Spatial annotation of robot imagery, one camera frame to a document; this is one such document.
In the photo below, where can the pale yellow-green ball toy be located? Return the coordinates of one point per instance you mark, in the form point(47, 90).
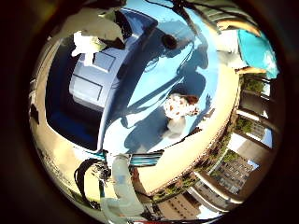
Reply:
point(87, 46)

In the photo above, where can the brown spotted plush toy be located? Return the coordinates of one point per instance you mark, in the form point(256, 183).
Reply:
point(179, 105)

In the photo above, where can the blue plastic container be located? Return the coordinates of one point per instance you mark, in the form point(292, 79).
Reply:
point(90, 87)

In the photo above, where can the small black cylinder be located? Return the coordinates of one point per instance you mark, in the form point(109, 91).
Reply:
point(169, 41)

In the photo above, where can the blue striped block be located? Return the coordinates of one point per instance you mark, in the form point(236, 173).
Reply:
point(145, 159)

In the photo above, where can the person in teal shirt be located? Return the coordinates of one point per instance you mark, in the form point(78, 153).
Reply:
point(255, 51)

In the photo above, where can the beige building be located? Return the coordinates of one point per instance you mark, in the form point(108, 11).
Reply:
point(179, 207)

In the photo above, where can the grey windowed building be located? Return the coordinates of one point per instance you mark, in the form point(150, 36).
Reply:
point(235, 172)

